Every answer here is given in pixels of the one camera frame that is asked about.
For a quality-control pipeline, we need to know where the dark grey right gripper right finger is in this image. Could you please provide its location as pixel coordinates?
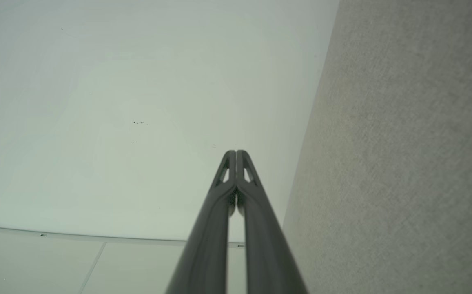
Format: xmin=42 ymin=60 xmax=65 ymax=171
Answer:
xmin=236 ymin=150 xmax=309 ymax=294

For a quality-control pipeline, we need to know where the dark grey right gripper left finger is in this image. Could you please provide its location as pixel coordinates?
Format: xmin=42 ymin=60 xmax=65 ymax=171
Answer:
xmin=166 ymin=150 xmax=237 ymax=294

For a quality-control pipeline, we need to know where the grey fabric sofa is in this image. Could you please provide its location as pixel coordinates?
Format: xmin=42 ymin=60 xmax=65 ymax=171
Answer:
xmin=281 ymin=0 xmax=472 ymax=294

